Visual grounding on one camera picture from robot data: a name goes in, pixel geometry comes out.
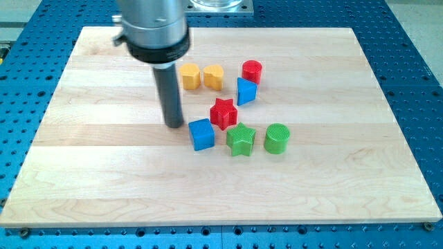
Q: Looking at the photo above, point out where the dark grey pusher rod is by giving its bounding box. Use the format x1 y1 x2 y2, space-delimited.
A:
153 64 183 128

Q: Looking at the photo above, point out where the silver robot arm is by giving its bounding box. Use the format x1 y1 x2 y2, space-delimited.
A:
112 0 190 128

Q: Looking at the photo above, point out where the red star block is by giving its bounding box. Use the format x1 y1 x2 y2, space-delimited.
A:
210 98 238 131

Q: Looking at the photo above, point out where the green star block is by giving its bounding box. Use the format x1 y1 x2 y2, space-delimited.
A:
226 122 256 156

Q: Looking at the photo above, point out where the yellow hexagon block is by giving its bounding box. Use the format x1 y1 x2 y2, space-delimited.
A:
179 63 201 90

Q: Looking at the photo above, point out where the yellow heart block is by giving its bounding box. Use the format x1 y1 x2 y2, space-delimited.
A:
203 64 224 91

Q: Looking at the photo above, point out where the blue cube block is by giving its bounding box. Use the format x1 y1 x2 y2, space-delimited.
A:
188 118 215 151

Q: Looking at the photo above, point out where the blue triangle block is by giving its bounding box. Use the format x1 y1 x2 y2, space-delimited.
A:
237 77 257 106

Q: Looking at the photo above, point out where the red cylinder block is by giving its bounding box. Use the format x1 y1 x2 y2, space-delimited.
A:
242 60 262 84

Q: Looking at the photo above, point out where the wooden board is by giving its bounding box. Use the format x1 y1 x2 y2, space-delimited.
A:
1 27 442 228

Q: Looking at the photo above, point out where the green cylinder block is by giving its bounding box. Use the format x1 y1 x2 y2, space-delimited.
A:
264 123 291 154

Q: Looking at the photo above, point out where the blue perforated table plate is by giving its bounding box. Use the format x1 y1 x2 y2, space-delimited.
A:
1 1 442 248

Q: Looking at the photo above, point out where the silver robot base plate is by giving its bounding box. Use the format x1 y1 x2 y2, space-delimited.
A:
182 0 254 17

